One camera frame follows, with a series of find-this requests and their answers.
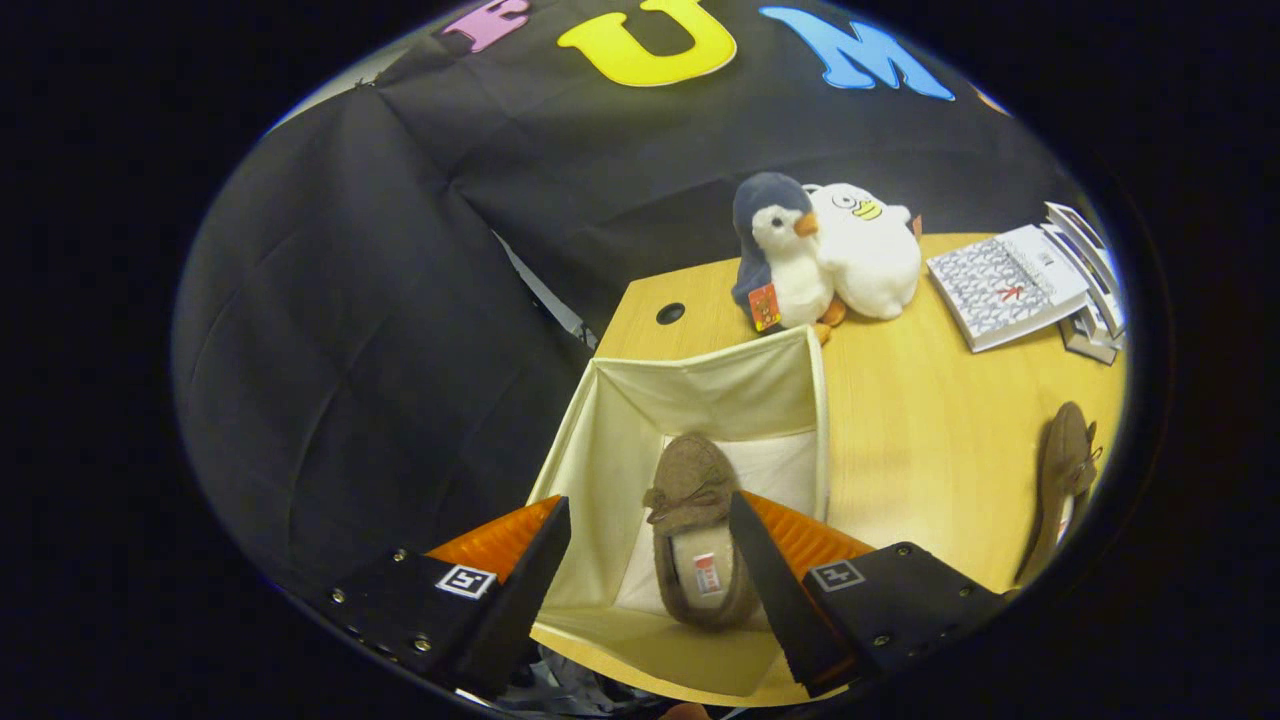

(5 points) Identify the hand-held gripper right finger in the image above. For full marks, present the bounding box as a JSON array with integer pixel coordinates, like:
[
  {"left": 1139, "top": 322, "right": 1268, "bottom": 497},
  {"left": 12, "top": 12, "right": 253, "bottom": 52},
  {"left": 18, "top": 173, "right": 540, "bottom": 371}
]
[{"left": 728, "top": 490, "right": 1009, "bottom": 699}]

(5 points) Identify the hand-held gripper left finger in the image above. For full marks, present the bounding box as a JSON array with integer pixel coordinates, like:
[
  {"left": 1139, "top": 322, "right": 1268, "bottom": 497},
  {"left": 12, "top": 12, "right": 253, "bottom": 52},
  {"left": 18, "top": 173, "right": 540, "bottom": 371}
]
[{"left": 312, "top": 495, "right": 573, "bottom": 699}]

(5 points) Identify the brown fuzzy shoe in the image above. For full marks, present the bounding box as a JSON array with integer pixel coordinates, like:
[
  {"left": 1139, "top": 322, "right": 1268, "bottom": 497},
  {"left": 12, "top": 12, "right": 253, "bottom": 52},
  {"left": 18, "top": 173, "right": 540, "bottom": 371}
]
[
  {"left": 643, "top": 432, "right": 763, "bottom": 631},
  {"left": 1015, "top": 402, "right": 1103, "bottom": 588}
]

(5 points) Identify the beige fabric storage box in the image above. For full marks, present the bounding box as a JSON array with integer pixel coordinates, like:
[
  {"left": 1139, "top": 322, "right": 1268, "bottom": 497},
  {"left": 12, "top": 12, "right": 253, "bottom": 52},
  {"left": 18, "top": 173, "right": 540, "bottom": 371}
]
[{"left": 527, "top": 325, "right": 831, "bottom": 698}]

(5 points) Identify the grey penguin plush toy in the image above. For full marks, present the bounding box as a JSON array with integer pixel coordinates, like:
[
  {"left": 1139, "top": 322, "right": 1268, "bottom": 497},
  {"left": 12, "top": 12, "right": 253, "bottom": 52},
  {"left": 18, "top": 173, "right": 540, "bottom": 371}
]
[{"left": 730, "top": 172, "right": 847, "bottom": 346}]

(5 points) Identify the black backdrop cloth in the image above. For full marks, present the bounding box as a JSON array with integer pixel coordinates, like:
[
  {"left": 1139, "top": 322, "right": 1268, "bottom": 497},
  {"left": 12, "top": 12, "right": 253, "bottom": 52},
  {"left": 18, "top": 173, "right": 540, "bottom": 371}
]
[{"left": 172, "top": 0, "right": 1086, "bottom": 601}]

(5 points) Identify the white duck plush toy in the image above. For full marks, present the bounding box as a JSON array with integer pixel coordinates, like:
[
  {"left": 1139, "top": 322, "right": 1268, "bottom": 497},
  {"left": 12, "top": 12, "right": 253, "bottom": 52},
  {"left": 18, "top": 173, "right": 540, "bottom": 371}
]
[{"left": 805, "top": 183, "right": 923, "bottom": 321}]

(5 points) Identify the grey patterned cover book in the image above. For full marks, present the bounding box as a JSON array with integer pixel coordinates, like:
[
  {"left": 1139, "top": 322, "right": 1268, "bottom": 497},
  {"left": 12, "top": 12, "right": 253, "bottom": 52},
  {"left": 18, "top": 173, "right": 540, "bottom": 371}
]
[{"left": 926, "top": 224, "right": 1091, "bottom": 354}]

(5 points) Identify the thin white book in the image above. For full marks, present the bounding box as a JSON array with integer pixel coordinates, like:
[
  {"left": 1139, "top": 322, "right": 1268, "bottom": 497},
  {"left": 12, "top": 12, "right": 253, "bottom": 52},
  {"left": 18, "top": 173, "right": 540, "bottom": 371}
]
[{"left": 1075, "top": 300, "right": 1126, "bottom": 346}]

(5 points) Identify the white book blue cover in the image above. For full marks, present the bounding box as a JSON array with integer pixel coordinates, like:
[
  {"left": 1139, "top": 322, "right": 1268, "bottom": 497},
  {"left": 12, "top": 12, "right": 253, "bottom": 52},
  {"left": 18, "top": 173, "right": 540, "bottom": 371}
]
[{"left": 1040, "top": 222, "right": 1127, "bottom": 336}]

